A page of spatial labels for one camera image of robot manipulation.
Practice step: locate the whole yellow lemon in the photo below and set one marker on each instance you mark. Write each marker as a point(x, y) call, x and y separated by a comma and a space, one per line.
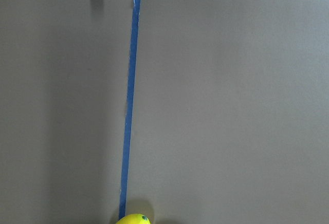
point(134, 219)

